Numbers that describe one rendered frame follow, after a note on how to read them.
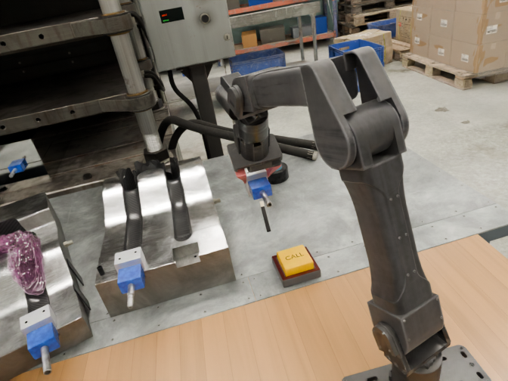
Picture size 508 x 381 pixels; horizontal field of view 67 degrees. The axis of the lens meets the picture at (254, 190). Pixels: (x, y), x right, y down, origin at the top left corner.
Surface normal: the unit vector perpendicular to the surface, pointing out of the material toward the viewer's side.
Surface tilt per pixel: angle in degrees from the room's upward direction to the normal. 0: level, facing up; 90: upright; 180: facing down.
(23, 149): 90
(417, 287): 72
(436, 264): 0
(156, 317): 0
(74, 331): 90
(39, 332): 0
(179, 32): 90
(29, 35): 90
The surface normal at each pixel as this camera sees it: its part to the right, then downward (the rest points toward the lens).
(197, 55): 0.24, 0.46
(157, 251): -0.15, -0.85
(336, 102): 0.29, -0.22
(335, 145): -0.86, 0.37
